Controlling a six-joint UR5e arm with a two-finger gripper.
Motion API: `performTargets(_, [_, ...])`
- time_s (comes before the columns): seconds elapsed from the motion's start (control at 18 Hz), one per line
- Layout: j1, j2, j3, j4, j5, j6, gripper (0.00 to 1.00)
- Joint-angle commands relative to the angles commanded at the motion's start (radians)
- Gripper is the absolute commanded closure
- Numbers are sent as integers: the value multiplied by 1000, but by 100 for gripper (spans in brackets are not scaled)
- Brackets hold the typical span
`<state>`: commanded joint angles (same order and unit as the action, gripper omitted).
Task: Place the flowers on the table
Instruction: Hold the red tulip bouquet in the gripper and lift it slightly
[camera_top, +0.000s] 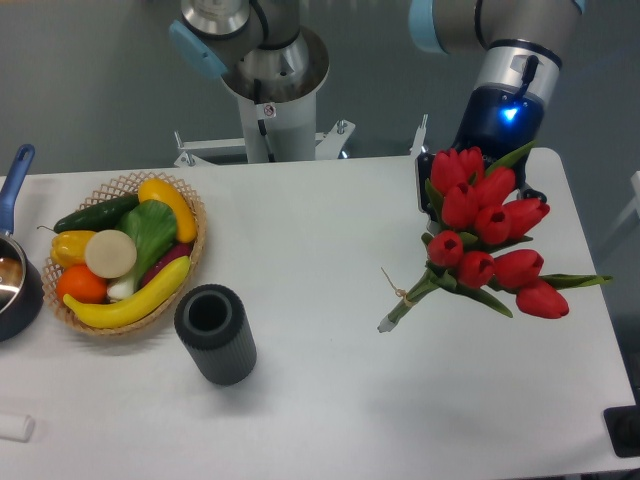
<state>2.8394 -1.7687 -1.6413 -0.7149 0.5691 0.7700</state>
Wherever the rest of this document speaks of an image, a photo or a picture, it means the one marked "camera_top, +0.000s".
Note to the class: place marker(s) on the yellow plastic squash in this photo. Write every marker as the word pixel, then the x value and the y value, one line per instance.
pixel 162 191

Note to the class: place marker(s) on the white cylinder object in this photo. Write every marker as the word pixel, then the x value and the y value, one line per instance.
pixel 16 427

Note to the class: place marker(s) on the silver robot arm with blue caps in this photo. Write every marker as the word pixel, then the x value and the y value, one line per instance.
pixel 274 66

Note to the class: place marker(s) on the dark grey ribbed vase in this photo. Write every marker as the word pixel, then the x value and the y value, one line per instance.
pixel 212 324

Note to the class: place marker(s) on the orange plastic fruit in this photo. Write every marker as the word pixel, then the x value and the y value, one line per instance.
pixel 82 284

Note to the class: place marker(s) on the dark saucepan with blue handle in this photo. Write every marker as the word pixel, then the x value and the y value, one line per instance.
pixel 21 285

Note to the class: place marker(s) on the beige round disc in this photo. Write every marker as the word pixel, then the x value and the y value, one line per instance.
pixel 110 254

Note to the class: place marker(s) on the red tulip bouquet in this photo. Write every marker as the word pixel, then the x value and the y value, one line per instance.
pixel 478 245

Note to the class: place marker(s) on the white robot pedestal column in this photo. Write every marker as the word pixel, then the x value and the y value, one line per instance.
pixel 279 131

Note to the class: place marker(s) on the purple plastic eggplant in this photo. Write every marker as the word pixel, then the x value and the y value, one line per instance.
pixel 176 251

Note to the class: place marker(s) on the white metal base frame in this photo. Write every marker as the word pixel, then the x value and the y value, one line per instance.
pixel 210 147

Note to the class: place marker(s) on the yellow plastic bell pepper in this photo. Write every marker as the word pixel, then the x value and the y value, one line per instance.
pixel 68 248

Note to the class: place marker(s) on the green leafy bok choy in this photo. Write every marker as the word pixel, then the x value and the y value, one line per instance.
pixel 152 226

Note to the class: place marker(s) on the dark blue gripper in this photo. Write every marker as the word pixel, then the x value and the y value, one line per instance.
pixel 497 122

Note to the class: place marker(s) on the yellow plastic banana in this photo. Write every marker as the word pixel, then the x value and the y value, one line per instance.
pixel 136 307

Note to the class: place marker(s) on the green plastic cucumber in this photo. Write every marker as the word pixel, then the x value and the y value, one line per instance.
pixel 98 217

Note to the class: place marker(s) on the black device at table edge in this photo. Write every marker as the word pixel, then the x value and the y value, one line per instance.
pixel 623 428

